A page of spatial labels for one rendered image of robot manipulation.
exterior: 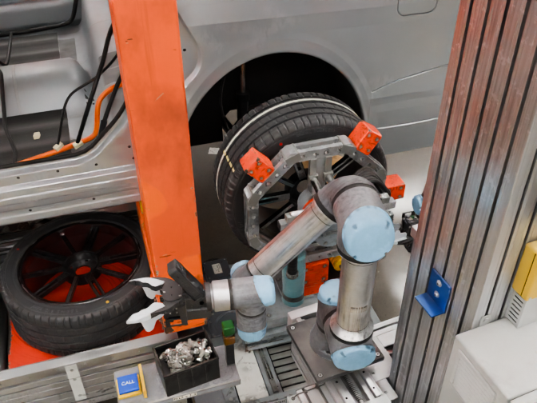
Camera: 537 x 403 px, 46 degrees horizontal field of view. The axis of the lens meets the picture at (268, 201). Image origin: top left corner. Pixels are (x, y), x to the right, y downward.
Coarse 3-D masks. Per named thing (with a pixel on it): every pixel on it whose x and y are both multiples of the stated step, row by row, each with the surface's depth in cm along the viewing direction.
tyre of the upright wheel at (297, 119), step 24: (288, 96) 238; (312, 96) 239; (240, 120) 239; (264, 120) 231; (288, 120) 227; (312, 120) 224; (336, 120) 227; (240, 144) 232; (264, 144) 224; (288, 144) 226; (216, 168) 246; (240, 168) 227; (384, 168) 247; (216, 192) 256; (240, 192) 232; (240, 216) 239; (240, 240) 248
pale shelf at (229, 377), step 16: (224, 352) 236; (144, 368) 230; (224, 368) 230; (160, 384) 225; (208, 384) 225; (224, 384) 225; (240, 384) 228; (128, 400) 220; (144, 400) 220; (160, 400) 220; (176, 400) 222
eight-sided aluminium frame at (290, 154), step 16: (304, 144) 223; (320, 144) 225; (336, 144) 223; (352, 144) 225; (272, 160) 224; (288, 160) 219; (304, 160) 222; (368, 160) 231; (272, 176) 222; (384, 176) 238; (256, 192) 224; (256, 208) 228; (256, 224) 233; (256, 240) 238; (320, 256) 255
